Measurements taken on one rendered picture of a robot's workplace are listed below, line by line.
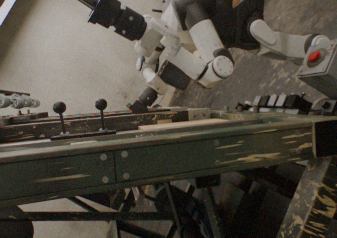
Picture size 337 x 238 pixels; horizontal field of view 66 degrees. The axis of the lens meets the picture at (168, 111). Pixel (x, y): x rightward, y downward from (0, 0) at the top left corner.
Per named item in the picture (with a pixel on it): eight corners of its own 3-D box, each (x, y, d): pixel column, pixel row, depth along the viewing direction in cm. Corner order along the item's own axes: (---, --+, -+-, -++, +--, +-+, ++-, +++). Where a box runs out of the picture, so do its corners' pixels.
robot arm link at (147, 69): (144, 83, 150) (137, 72, 166) (160, 85, 154) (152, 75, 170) (147, 65, 146) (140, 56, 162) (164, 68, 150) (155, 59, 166)
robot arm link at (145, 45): (121, 46, 82) (151, 61, 88) (138, 17, 78) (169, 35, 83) (119, 32, 91) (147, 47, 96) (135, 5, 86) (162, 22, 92)
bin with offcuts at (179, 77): (195, 70, 559) (169, 56, 544) (185, 91, 551) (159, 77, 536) (187, 75, 608) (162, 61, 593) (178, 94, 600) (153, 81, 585)
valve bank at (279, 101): (343, 107, 106) (300, 80, 100) (330, 139, 105) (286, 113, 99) (268, 105, 154) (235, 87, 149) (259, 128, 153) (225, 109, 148)
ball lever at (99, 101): (110, 137, 85) (107, 101, 78) (98, 138, 84) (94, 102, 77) (109, 130, 88) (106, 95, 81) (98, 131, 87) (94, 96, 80)
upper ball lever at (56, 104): (71, 141, 82) (64, 104, 75) (58, 142, 81) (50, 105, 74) (71, 134, 85) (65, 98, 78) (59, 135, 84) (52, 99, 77)
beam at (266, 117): (349, 154, 76) (348, 116, 75) (315, 159, 73) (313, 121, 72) (167, 116, 289) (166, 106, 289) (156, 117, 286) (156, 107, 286)
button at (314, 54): (325, 51, 78) (320, 48, 77) (320, 63, 77) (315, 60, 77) (315, 54, 81) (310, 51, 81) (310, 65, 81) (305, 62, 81)
